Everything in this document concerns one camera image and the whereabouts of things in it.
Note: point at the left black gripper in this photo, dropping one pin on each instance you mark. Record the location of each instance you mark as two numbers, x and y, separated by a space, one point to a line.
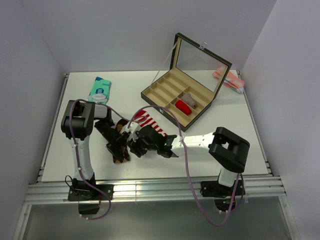
116 149

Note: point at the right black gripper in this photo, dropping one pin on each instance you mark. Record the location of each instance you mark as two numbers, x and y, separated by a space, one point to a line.
135 148

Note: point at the brown argyle sock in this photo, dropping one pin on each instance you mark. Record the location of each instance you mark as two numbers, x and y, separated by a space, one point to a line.
120 124

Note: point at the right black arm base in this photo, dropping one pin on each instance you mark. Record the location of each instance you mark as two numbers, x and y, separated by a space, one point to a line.
222 194

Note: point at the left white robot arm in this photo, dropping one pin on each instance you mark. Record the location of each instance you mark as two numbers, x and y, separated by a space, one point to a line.
79 120

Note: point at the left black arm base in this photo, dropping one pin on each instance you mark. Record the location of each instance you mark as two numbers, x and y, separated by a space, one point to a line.
89 199

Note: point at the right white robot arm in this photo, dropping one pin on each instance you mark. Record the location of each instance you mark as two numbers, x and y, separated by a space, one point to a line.
227 148

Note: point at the red white striped santa sock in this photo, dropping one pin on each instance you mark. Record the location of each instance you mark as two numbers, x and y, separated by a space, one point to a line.
143 118

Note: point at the red rolled sock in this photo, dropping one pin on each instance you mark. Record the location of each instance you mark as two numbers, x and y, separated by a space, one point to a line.
183 107

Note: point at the grey rolled sock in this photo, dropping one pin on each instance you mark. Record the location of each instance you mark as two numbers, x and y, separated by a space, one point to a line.
189 100

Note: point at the teal green sock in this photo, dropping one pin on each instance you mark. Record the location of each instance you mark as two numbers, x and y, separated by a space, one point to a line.
100 91

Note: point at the black compartment box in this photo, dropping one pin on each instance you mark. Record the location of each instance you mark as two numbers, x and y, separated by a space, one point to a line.
190 68

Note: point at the pink sock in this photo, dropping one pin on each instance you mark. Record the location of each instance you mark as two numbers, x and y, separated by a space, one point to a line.
230 81

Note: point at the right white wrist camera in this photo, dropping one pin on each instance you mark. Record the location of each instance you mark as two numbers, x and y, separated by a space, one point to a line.
131 129

